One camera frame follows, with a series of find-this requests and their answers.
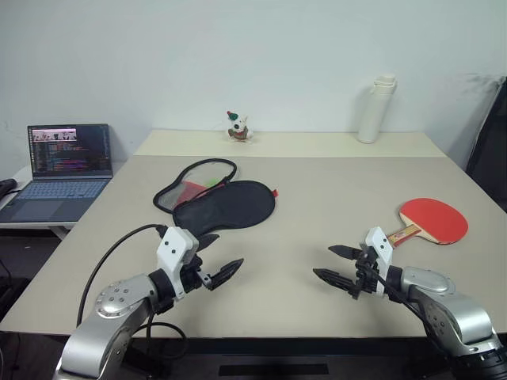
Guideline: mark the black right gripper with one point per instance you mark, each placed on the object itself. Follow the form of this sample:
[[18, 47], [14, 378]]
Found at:
[[365, 273]]

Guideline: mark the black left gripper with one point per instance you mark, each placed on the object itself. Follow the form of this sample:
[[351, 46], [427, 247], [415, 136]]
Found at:
[[192, 278]]

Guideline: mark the black mesh paddle case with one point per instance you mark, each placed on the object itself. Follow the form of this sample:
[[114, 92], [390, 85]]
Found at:
[[229, 206]]

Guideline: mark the red table tennis paddle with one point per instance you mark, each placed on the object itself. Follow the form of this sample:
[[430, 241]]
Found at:
[[431, 219]]

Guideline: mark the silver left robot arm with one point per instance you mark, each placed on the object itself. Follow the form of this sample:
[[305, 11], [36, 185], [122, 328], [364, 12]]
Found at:
[[103, 328]]

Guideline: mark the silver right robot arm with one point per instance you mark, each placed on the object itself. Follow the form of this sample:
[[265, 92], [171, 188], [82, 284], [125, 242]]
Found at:
[[455, 312]]

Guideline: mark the red zipper pull tag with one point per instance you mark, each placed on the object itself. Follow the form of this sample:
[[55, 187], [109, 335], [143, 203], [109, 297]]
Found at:
[[275, 193]]

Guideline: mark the white plush dog toy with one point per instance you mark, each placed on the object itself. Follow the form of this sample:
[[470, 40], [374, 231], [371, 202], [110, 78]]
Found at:
[[239, 128]]

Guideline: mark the white water bottle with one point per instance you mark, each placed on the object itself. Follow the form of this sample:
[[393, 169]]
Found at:
[[372, 111]]

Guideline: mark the grey open laptop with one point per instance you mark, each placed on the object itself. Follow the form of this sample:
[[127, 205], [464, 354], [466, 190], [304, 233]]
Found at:
[[59, 174]]

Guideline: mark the black office chair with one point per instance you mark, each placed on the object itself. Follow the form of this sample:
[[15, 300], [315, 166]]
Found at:
[[491, 150]]

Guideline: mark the black object beside laptop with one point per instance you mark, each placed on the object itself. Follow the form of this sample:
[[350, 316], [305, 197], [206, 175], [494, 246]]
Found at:
[[7, 186]]

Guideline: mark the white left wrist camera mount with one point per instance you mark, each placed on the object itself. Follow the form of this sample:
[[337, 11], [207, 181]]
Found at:
[[172, 247]]

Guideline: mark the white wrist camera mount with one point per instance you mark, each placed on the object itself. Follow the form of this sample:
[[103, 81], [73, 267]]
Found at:
[[378, 239], [172, 247]]

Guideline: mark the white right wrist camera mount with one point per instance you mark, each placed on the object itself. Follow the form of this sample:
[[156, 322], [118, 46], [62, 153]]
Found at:
[[378, 239]]

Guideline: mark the black table frame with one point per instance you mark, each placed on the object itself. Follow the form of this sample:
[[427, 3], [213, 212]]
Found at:
[[277, 356]]

